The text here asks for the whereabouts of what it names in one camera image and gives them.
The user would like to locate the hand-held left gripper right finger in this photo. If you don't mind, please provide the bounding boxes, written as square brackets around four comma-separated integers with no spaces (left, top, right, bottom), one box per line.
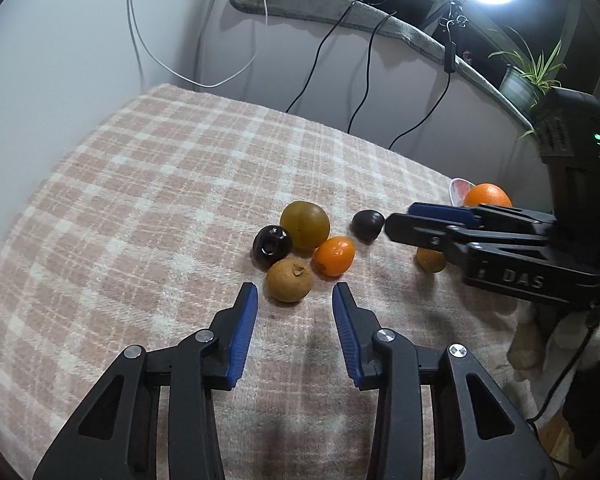
[331,282,561,480]

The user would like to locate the grey windowsill mat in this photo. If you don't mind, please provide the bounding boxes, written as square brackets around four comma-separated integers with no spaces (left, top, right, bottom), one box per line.
[230,0,536,131]

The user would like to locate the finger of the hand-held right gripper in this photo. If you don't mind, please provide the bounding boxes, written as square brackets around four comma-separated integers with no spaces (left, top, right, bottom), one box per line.
[409,201,556,233]
[384,212,551,262]

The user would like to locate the potted spider plant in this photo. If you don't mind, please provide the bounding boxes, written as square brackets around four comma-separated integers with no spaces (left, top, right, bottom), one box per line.
[487,27,568,141]

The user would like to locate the brown round longan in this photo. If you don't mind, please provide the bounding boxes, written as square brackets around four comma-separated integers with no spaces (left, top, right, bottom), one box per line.
[416,247,448,273]
[265,258,314,304]

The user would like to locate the large orange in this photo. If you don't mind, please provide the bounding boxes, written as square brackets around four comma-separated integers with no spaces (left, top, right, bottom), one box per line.
[462,183,513,208]

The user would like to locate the black ring light cable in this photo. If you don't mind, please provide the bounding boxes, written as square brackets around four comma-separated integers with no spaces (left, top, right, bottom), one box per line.
[390,0,468,151]

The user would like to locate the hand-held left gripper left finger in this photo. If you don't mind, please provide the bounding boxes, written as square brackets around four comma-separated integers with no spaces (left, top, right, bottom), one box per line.
[32,281,259,480]

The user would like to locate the black power cable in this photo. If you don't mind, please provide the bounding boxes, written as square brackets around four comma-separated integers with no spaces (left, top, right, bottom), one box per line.
[347,12,398,133]
[286,2,356,113]

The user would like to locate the white floral plate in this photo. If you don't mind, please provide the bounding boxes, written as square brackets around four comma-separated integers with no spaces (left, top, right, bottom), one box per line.
[449,177,478,206]

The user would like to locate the dark purple plum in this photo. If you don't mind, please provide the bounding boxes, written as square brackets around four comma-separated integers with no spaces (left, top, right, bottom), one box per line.
[350,209,385,245]
[251,225,294,268]

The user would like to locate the green-brown plum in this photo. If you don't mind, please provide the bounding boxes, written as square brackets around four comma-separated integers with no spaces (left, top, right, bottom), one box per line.
[279,200,330,251]

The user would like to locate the long white cable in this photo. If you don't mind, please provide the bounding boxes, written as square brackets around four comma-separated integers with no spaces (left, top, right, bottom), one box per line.
[126,0,258,88]

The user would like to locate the small orange kumquat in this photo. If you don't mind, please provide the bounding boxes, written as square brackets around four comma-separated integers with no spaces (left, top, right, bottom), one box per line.
[312,236,356,278]

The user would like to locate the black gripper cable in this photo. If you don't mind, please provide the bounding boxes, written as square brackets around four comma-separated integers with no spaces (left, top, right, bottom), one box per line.
[525,310,600,423]

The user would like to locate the pink checked tablecloth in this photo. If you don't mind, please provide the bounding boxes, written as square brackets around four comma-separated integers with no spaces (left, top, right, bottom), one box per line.
[0,82,536,480]

